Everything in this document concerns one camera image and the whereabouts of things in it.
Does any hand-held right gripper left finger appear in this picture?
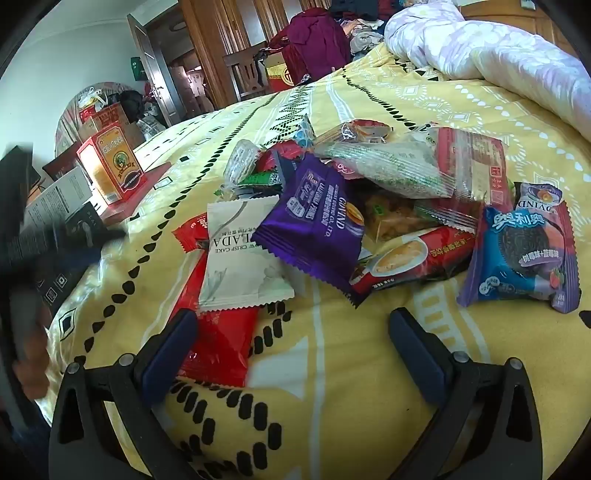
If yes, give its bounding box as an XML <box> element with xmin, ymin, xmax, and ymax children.
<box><xmin>48</xmin><ymin>308</ymin><xmax>204</xmax><ymax>480</ymax></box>

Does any red gift box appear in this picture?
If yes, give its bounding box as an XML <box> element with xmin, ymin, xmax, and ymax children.
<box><xmin>263</xmin><ymin>55</ymin><xmax>298</xmax><ymax>93</ymax></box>

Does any pile of clothes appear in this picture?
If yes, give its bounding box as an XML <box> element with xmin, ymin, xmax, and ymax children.
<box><xmin>342</xmin><ymin>0</ymin><xmax>393</xmax><ymax>61</ymax></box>

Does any white cake packet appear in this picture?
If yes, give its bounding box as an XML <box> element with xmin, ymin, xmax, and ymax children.
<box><xmin>198</xmin><ymin>196</ymin><xmax>296</xmax><ymax>315</ymax></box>

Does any orange red box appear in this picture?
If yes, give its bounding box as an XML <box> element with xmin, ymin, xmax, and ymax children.
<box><xmin>76</xmin><ymin>129</ymin><xmax>148</xmax><ymax>204</ymax></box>

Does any red coffee packet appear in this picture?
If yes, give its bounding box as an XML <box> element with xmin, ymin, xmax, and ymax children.
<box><xmin>348</xmin><ymin>226</ymin><xmax>476</xmax><ymax>296</ymax></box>

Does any lilac floral quilt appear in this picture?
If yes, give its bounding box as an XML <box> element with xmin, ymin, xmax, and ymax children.
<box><xmin>383</xmin><ymin>0</ymin><xmax>591</xmax><ymax>139</ymax></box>

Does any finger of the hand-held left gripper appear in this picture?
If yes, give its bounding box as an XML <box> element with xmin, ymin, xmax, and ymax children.
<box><xmin>4</xmin><ymin>228</ymin><xmax>127</xmax><ymax>271</ymax></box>

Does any white box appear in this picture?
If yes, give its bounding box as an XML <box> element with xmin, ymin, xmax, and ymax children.
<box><xmin>25</xmin><ymin>166</ymin><xmax>95</xmax><ymax>229</ymax></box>

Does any small clear brown packet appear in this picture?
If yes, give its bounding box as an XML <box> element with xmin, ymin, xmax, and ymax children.
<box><xmin>316</xmin><ymin>119</ymin><xmax>393</xmax><ymax>146</ymax></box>

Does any large red packet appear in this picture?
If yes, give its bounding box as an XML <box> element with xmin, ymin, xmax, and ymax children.
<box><xmin>173</xmin><ymin>217</ymin><xmax>262</xmax><ymax>388</ymax></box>

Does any small teal packet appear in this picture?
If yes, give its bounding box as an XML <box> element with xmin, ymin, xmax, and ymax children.
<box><xmin>295</xmin><ymin>115</ymin><xmax>317</xmax><ymax>148</ymax></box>

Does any wooden headboard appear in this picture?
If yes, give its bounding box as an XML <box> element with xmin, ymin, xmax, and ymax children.
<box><xmin>462</xmin><ymin>0</ymin><xmax>578</xmax><ymax>51</ymax></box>

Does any white plastic bag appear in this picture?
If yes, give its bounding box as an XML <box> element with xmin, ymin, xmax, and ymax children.
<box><xmin>81</xmin><ymin>88</ymin><xmax>109</xmax><ymax>112</ymax></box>

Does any wooden chair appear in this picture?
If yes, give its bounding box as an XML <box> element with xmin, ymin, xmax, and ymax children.
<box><xmin>222</xmin><ymin>46</ymin><xmax>271</xmax><ymax>100</ymax></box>

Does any black box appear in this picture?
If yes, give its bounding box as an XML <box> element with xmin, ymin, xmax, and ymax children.
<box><xmin>28</xmin><ymin>203</ymin><xmax>109</xmax><ymax>319</ymax></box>

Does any black television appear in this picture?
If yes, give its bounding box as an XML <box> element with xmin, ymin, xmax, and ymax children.
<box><xmin>0</xmin><ymin>145</ymin><xmax>34</xmax><ymax>204</ymax></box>

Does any maroon garment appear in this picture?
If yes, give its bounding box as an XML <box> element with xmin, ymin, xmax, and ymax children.
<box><xmin>270</xmin><ymin>9</ymin><xmax>352</xmax><ymax>81</ymax></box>

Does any black bag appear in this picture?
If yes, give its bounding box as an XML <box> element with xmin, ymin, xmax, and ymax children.
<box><xmin>117</xmin><ymin>90</ymin><xmax>146</xmax><ymax>116</ymax></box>

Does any small red packet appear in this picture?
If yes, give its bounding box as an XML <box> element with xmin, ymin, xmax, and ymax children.
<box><xmin>256</xmin><ymin>141</ymin><xmax>301</xmax><ymax>174</ymax></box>

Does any clear bag red label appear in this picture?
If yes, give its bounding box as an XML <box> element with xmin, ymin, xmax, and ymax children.
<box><xmin>411</xmin><ymin>127</ymin><xmax>515</xmax><ymax>232</ymax></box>

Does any red flat box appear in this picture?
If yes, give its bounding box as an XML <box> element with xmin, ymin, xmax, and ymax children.
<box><xmin>99</xmin><ymin>161</ymin><xmax>174</xmax><ymax>227</ymax></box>

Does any clear fried snack packet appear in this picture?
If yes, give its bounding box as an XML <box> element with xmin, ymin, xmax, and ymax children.
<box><xmin>360</xmin><ymin>194</ymin><xmax>444</xmax><ymax>241</ymax></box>

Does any cardboard box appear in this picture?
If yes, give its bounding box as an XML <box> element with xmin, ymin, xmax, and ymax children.
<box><xmin>76</xmin><ymin>102</ymin><xmax>139</xmax><ymax>144</ymax></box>

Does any wooden wardrobe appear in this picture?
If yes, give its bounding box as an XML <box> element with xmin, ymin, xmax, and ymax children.
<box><xmin>178</xmin><ymin>0</ymin><xmax>305</xmax><ymax>112</ymax></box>

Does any small clear wrapped snack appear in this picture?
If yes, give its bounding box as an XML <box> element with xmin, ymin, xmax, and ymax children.
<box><xmin>224</xmin><ymin>138</ymin><xmax>264</xmax><ymax>185</ymax></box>

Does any clear sesame snack bag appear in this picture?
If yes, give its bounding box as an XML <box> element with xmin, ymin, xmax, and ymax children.
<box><xmin>323</xmin><ymin>131</ymin><xmax>455</xmax><ymax>201</ymax></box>

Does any green packet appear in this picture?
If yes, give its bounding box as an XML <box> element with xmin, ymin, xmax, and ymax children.
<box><xmin>219</xmin><ymin>168</ymin><xmax>282</xmax><ymax>199</ymax></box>

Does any wooden door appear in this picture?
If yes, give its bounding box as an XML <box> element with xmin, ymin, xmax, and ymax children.
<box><xmin>127</xmin><ymin>14</ymin><xmax>183</xmax><ymax>127</ymax></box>

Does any purple snack packet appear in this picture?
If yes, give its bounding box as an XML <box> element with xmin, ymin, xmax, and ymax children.
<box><xmin>512</xmin><ymin>182</ymin><xmax>566</xmax><ymax>217</ymax></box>
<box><xmin>252</xmin><ymin>154</ymin><xmax>365</xmax><ymax>308</ymax></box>

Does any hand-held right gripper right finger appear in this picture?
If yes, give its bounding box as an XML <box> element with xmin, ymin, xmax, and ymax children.
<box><xmin>388</xmin><ymin>307</ymin><xmax>543</xmax><ymax>480</ymax></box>

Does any printed plastic bag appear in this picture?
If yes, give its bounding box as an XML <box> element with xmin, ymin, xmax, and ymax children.
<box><xmin>136</xmin><ymin>113</ymin><xmax>167</xmax><ymax>139</ymax></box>

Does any round patterned board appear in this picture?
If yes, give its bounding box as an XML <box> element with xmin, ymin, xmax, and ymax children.
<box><xmin>55</xmin><ymin>80</ymin><xmax>148</xmax><ymax>153</ymax></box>

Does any person's left hand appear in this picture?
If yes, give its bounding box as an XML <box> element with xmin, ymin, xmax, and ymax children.
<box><xmin>18</xmin><ymin>339</ymin><xmax>51</xmax><ymax>400</ymax></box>

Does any blue cookie packet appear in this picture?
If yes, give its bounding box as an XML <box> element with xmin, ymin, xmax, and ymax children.
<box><xmin>457</xmin><ymin>203</ymin><xmax>583</xmax><ymax>315</ymax></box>

